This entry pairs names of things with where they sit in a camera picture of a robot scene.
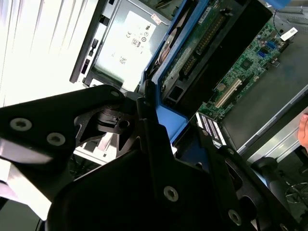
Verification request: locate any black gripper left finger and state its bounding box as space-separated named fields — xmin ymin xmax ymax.
xmin=0 ymin=80 xmax=187 ymax=214

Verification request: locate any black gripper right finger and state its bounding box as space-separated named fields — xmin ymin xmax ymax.
xmin=196 ymin=112 xmax=301 ymax=231

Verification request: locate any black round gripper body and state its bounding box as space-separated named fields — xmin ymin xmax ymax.
xmin=47 ymin=150 xmax=231 ymax=231

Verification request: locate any hard disk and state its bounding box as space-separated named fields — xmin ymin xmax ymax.
xmin=141 ymin=0 xmax=293 ymax=146

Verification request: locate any bare person hand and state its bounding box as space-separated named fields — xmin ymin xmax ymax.
xmin=297 ymin=112 xmax=308 ymax=153

